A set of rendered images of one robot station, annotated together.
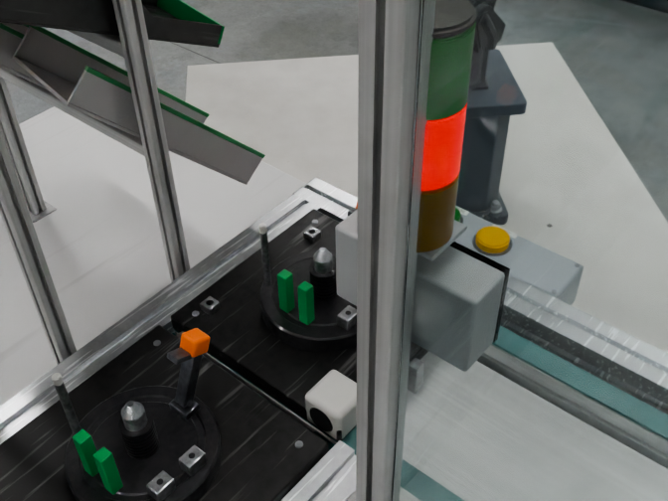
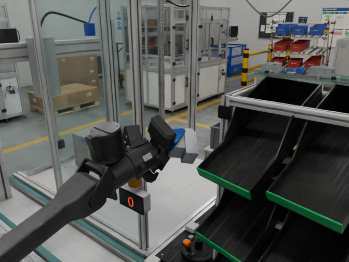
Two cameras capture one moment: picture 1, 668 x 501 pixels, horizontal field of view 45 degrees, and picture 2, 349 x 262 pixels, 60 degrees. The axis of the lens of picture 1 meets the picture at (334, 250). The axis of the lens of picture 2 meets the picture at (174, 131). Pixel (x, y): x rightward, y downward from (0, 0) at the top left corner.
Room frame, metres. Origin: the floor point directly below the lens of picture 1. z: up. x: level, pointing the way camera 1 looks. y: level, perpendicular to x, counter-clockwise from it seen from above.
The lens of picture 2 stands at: (1.38, 0.04, 1.82)
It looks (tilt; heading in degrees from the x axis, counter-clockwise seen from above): 20 degrees down; 178
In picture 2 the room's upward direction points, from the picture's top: straight up
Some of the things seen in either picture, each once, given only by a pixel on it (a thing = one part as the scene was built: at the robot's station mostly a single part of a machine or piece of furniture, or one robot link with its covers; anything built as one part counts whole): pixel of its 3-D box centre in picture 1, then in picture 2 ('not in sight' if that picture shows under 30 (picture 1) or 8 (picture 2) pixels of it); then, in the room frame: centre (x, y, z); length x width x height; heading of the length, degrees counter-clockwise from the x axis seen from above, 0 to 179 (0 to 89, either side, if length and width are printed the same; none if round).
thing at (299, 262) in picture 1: (324, 297); not in sight; (0.63, 0.01, 0.98); 0.14 x 0.14 x 0.02
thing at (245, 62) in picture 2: not in sight; (268, 65); (-7.35, 3.13, 0.58); 3.40 x 0.20 x 1.15; 140
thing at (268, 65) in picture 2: not in sight; (271, 67); (-4.68, 2.25, 0.90); 0.40 x 0.30 x 0.17; 142
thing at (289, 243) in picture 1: (324, 309); not in sight; (0.63, 0.01, 0.96); 0.24 x 0.24 x 0.02; 49
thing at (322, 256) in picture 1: (323, 258); not in sight; (0.63, 0.01, 1.04); 0.02 x 0.02 x 0.03
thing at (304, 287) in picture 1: (306, 303); not in sight; (0.58, 0.03, 1.01); 0.01 x 0.01 x 0.05; 49
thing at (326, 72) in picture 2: not in sight; (321, 71); (-4.12, 2.99, 0.90); 0.40 x 0.31 x 0.17; 50
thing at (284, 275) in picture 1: (285, 291); not in sight; (0.60, 0.05, 1.01); 0.01 x 0.01 x 0.05; 49
